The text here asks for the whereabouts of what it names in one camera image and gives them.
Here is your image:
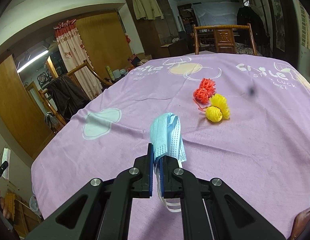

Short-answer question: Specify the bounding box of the red foam fruit net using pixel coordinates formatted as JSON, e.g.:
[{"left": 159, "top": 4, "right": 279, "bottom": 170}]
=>
[{"left": 193, "top": 78, "right": 216, "bottom": 112}]

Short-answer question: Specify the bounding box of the person's left hand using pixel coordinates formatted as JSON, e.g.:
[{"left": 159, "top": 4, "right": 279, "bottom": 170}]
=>
[{"left": 0, "top": 192, "right": 12, "bottom": 219}]

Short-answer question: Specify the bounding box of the wooden chair far side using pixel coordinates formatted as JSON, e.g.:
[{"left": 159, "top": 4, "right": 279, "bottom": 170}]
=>
[{"left": 192, "top": 23, "right": 258, "bottom": 56}]

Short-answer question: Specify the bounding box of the wooden armchair with cushion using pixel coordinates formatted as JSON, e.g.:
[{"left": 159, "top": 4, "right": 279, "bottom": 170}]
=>
[{"left": 39, "top": 60, "right": 113, "bottom": 126}]

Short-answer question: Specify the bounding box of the white green medicine box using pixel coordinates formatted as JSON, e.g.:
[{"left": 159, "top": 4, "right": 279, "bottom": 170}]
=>
[{"left": 2, "top": 148, "right": 11, "bottom": 180}]

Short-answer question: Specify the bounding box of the framed wall painting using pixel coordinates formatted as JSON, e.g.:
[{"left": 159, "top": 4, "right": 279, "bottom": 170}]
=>
[{"left": 271, "top": 0, "right": 285, "bottom": 52}]

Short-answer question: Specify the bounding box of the yellow foam fruit net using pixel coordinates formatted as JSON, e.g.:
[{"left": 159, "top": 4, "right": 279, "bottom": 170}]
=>
[{"left": 205, "top": 94, "right": 230, "bottom": 123}]

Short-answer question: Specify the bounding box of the blue face mask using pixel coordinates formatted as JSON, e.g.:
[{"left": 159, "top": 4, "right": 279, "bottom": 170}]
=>
[{"left": 150, "top": 113, "right": 187, "bottom": 213}]

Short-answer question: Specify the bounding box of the red patterned door curtain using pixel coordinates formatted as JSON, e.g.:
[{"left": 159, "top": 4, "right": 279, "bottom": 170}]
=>
[{"left": 54, "top": 20, "right": 102, "bottom": 100}]

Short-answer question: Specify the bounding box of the fluorescent ceiling light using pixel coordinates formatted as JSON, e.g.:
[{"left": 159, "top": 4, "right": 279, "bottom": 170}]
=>
[{"left": 17, "top": 50, "right": 48, "bottom": 73}]

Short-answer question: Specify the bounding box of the dark jacket on chair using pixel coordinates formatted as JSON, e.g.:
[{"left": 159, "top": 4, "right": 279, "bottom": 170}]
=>
[{"left": 46, "top": 75, "right": 90, "bottom": 122}]

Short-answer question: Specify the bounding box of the beige hanging jacket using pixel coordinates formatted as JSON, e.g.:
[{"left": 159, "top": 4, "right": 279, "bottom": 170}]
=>
[{"left": 132, "top": 0, "right": 164, "bottom": 20}]

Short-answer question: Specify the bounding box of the purple printed bedsheet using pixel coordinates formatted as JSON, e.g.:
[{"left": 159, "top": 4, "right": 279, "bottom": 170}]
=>
[{"left": 31, "top": 53, "right": 310, "bottom": 237}]

